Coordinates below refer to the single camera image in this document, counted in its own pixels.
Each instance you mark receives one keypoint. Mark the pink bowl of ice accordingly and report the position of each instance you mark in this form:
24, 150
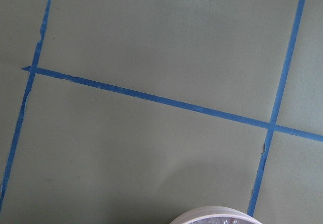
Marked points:
214, 214

